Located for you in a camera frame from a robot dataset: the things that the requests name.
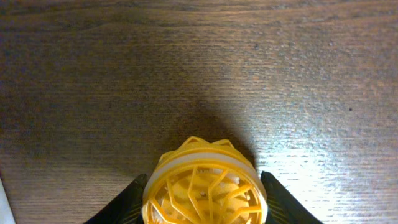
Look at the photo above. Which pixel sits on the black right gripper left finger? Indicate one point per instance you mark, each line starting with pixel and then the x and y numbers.
pixel 126 207

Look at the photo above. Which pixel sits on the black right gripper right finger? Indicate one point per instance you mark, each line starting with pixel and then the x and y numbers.
pixel 283 207

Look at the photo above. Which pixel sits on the yellow round fan toy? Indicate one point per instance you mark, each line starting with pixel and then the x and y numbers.
pixel 204 182

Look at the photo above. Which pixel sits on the white cardboard box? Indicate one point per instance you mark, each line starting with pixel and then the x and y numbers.
pixel 6 216

